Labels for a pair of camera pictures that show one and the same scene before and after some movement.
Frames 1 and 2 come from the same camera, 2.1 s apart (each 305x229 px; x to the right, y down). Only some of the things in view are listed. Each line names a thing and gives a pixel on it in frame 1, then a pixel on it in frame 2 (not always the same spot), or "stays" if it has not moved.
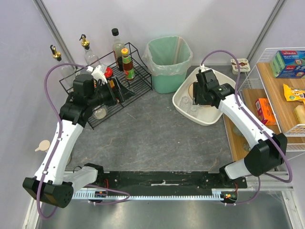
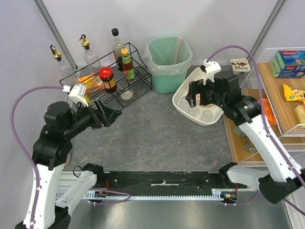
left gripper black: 114,91 to 99,115
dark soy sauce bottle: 117,47 stays
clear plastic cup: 185,102 stays
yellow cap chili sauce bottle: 127,65 stays
